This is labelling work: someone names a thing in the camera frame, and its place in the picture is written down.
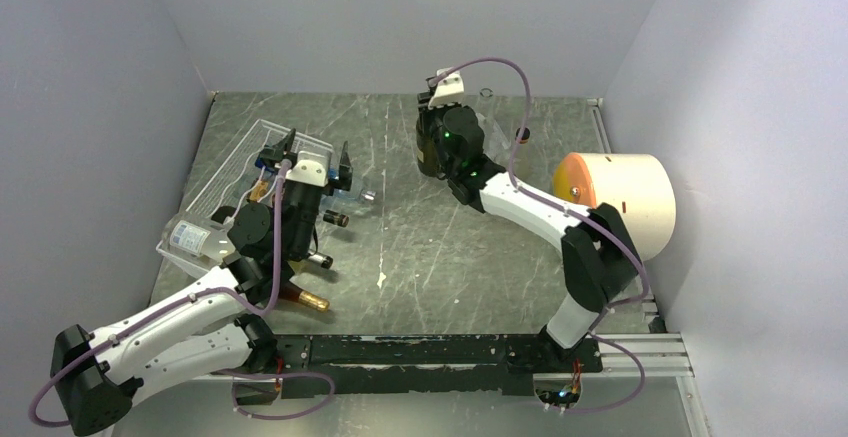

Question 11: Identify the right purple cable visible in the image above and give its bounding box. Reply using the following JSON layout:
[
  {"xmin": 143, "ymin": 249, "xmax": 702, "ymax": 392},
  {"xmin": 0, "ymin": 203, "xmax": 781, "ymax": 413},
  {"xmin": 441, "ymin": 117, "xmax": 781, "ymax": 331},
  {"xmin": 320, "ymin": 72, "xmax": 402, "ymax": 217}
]
[{"xmin": 427, "ymin": 57, "xmax": 647, "ymax": 417}]

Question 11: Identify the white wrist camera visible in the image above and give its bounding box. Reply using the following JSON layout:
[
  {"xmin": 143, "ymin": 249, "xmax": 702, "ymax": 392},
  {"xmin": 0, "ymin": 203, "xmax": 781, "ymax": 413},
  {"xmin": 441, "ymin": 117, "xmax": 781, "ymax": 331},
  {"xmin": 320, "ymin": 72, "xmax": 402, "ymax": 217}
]
[
  {"xmin": 427, "ymin": 68, "xmax": 465, "ymax": 109},
  {"xmin": 286, "ymin": 150, "xmax": 331, "ymax": 188}
]

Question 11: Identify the clear bottle white label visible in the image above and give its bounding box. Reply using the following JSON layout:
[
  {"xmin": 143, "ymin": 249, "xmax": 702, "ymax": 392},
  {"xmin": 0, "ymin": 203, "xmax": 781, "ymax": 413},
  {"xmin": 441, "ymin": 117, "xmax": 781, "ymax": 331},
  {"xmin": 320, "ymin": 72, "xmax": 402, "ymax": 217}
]
[{"xmin": 166, "ymin": 220, "xmax": 236, "ymax": 265}]

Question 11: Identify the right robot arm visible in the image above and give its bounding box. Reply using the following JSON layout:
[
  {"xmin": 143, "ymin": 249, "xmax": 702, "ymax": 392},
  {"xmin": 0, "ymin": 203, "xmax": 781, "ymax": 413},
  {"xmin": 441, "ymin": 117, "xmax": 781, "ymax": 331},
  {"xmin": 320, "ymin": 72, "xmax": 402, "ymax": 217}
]
[{"xmin": 416, "ymin": 92, "xmax": 642, "ymax": 371}]

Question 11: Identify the dark green wine bottle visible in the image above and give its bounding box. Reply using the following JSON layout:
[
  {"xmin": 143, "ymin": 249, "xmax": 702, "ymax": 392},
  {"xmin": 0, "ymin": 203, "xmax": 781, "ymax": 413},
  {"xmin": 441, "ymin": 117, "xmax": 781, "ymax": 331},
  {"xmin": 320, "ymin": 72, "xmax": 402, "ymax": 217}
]
[{"xmin": 415, "ymin": 110, "xmax": 444, "ymax": 179}]

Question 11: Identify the white wire wine rack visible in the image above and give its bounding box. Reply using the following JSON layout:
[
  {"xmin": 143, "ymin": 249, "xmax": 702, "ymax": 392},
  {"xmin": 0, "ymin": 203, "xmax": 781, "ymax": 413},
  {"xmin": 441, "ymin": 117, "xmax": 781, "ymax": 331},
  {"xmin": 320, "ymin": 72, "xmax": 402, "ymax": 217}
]
[{"xmin": 155, "ymin": 120, "xmax": 335, "ymax": 279}]

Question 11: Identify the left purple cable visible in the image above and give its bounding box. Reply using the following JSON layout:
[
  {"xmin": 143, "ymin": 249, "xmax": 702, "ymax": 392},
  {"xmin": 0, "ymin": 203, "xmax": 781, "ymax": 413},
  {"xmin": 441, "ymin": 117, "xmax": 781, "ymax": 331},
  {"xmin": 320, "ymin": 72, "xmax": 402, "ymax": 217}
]
[{"xmin": 27, "ymin": 158, "xmax": 336, "ymax": 429}]

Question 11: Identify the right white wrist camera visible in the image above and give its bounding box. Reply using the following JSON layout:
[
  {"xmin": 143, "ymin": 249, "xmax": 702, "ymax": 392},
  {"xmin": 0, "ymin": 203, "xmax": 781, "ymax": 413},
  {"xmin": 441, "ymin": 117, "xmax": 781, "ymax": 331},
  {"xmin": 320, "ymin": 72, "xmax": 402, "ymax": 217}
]
[{"xmin": 427, "ymin": 68, "xmax": 465, "ymax": 109}]

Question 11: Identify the purple cable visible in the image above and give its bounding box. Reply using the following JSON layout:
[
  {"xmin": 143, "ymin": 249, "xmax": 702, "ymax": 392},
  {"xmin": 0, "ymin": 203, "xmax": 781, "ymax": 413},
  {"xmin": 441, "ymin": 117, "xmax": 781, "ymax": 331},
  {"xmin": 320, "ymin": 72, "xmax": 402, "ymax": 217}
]
[
  {"xmin": 27, "ymin": 158, "xmax": 336, "ymax": 429},
  {"xmin": 427, "ymin": 57, "xmax": 647, "ymax": 417}
]

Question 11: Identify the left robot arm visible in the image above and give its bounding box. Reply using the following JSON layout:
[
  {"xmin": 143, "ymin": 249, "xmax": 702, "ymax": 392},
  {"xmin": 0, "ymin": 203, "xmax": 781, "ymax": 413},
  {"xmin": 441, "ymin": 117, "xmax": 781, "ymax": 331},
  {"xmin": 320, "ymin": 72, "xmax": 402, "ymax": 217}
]
[{"xmin": 47, "ymin": 131, "xmax": 353, "ymax": 436}]

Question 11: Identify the small dark capped bottle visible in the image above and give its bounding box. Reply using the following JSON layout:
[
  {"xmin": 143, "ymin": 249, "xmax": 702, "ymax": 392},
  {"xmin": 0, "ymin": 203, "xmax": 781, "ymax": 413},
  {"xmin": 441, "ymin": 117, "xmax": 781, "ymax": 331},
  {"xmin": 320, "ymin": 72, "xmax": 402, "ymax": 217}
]
[{"xmin": 322, "ymin": 210, "xmax": 350, "ymax": 228}]

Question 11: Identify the white cylinder orange face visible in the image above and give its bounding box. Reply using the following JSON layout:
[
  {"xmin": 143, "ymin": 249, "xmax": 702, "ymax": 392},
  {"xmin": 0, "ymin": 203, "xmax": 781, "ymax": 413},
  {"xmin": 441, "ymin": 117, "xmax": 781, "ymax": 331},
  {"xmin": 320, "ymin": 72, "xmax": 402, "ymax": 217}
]
[{"xmin": 552, "ymin": 152, "xmax": 676, "ymax": 262}]

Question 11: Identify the aluminium frame rail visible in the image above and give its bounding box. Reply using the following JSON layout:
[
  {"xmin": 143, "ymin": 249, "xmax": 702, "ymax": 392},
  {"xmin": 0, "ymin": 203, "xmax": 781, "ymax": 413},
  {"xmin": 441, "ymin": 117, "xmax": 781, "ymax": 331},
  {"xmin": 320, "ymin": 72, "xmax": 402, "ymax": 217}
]
[{"xmin": 89, "ymin": 334, "xmax": 694, "ymax": 437}]

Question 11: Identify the gold foil wine bottle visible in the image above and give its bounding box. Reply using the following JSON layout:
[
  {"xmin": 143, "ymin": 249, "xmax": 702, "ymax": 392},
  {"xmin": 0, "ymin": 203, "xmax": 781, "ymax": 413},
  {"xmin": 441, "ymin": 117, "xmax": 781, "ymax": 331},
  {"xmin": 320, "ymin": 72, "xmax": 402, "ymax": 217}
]
[{"xmin": 278, "ymin": 282, "xmax": 330, "ymax": 312}]

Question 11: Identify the clear amber liquor bottle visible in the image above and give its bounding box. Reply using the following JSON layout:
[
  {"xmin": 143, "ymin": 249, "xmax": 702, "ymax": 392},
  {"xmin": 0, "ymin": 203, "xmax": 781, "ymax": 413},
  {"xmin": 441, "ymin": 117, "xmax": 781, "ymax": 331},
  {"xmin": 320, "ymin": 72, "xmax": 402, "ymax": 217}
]
[{"xmin": 507, "ymin": 127, "xmax": 532, "ymax": 182}]

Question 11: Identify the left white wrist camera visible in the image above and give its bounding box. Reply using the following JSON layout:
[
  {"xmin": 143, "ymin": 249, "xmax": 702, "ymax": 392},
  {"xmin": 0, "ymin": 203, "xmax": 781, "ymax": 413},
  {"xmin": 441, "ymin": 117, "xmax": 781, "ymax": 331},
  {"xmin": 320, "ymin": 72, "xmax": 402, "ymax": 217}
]
[{"xmin": 286, "ymin": 150, "xmax": 331, "ymax": 188}]

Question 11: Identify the blue clear bottle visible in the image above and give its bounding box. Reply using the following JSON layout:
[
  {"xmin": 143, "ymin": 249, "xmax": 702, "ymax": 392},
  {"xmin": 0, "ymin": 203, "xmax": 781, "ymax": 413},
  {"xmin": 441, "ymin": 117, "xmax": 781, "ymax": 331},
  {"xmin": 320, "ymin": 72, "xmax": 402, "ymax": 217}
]
[{"xmin": 247, "ymin": 158, "xmax": 377, "ymax": 207}]

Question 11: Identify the clear glass flask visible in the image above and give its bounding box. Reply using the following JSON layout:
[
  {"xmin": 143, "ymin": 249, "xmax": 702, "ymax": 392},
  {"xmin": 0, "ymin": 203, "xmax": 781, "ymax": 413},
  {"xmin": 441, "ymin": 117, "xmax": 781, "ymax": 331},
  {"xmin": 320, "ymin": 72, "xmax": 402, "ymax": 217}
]
[{"xmin": 475, "ymin": 87, "xmax": 497, "ymax": 120}]

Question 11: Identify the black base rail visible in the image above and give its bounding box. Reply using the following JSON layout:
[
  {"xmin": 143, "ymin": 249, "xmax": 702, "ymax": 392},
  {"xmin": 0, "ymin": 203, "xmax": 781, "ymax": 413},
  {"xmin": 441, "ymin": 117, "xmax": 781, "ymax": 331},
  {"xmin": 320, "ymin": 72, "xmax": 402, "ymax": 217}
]
[{"xmin": 238, "ymin": 333, "xmax": 603, "ymax": 398}]

